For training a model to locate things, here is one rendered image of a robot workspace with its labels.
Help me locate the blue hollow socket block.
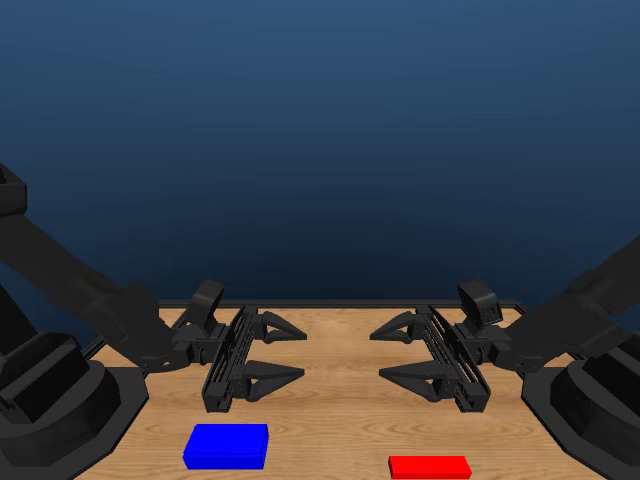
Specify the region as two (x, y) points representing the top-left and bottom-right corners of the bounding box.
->
(182, 423), (270, 472)

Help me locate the black table frame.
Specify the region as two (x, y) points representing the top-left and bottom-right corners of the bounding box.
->
(79, 298), (530, 362)

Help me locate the thin red peg bar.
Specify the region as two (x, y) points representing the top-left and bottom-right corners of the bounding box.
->
(387, 454), (473, 480)

